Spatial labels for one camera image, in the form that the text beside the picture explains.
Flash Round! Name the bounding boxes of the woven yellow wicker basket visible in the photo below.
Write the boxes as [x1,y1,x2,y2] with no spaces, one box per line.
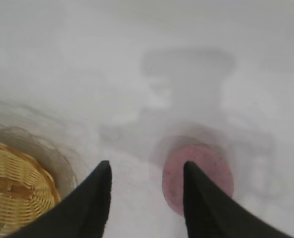
[0,139,62,237]

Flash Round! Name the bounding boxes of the pink peach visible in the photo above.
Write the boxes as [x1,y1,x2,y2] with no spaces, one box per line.
[161,142,235,218]

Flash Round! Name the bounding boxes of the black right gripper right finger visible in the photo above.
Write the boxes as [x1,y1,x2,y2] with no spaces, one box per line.
[183,161,294,238]

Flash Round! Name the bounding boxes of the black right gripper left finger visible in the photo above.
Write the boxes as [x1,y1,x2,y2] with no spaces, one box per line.
[9,160,112,238]

